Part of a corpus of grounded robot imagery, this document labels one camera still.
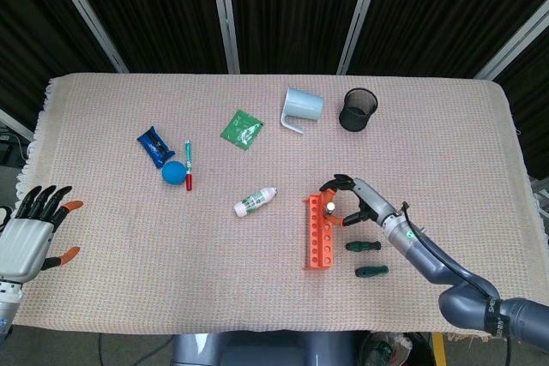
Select orange test tube rack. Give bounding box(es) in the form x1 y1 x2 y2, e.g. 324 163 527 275
302 189 336 273

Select white bottle with green label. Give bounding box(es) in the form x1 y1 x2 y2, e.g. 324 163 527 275
233 186 278 218

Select black mesh pen holder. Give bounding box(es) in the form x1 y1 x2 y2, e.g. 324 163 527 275
338 87 380 133

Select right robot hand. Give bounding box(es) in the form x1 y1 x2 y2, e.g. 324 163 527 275
318 174 396 228

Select green foil sachet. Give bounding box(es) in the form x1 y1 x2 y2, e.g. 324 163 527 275
220 109 264 153

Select grey robot torso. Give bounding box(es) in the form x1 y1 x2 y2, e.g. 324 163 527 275
170 331 371 366

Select grey metal frame post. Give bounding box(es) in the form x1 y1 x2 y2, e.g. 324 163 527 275
474 8 549 82
208 0 240 75
336 0 386 75
0 108 35 143
42 0 130 75

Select blue snack packet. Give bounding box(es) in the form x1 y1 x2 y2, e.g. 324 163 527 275
136 125 177 170

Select blue foam ball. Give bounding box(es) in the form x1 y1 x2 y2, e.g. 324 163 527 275
160 160 187 188

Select light blue plastic cup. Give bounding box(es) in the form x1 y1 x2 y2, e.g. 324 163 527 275
280 87 325 135

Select black waste bin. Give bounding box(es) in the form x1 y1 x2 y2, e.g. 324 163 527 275
359 331 435 366

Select green screwdriver bit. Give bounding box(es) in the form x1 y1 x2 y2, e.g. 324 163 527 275
354 265 389 279
346 240 400 253

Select grey metal frame struts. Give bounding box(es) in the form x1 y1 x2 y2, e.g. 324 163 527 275
530 177 549 215

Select beige woven tablecloth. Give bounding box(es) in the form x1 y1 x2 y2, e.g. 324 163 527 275
15 73 548 339

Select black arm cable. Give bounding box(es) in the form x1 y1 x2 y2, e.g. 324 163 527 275
401 201 498 301

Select green marker with red cap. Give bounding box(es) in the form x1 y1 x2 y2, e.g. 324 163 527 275
184 139 196 192

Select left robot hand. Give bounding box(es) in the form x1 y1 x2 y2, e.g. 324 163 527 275
0 184 85 286

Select dark pleated curtain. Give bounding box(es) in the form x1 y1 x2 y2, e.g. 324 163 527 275
0 0 549 178

